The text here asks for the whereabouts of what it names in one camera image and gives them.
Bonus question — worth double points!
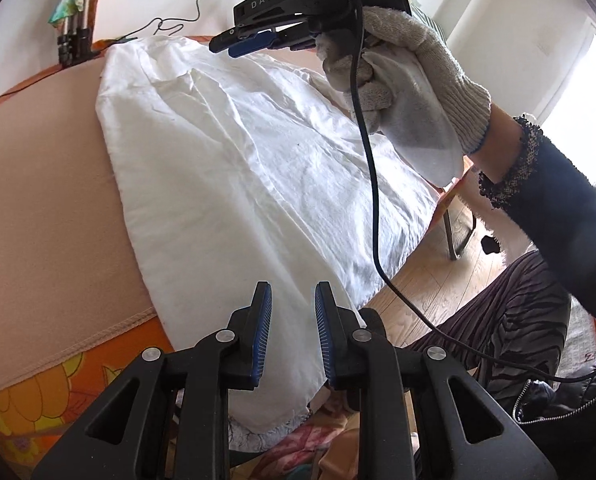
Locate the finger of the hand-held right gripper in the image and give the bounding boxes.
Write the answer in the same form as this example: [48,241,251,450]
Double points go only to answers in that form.
[229,31,324,58]
[209,22,306,54]

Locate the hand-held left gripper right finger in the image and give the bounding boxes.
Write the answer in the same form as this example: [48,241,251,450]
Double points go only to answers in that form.
[314,281,559,480]

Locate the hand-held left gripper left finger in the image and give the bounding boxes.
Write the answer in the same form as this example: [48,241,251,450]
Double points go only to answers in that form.
[30,281,273,480]

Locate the white garment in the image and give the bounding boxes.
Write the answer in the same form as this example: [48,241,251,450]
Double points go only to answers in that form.
[95,35,441,451]

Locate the person's right forearm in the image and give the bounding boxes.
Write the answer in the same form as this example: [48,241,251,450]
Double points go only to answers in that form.
[470,105,596,311]

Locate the person's right hand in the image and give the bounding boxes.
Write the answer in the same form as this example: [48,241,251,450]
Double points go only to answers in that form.
[315,5,492,188]

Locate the green striped pillow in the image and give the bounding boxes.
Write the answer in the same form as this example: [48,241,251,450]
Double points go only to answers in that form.
[410,2,450,43]

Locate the folded metal stand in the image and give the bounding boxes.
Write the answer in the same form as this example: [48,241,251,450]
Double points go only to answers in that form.
[55,0,98,67]

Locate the metal furniture leg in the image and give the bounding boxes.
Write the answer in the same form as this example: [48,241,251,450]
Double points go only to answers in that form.
[443,180,479,261]

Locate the person's striped pants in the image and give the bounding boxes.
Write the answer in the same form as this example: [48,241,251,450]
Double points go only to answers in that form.
[403,250,596,467]

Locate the black jacket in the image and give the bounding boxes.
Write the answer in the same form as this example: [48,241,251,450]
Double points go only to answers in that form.
[512,350,596,427]

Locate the bright window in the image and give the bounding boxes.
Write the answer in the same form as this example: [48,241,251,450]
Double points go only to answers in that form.
[528,15,596,196]

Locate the thin black ring light cable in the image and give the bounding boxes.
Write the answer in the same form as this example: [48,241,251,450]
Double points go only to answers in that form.
[113,0,239,45]

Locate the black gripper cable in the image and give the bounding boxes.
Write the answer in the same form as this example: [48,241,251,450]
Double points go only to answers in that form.
[345,0,596,387]

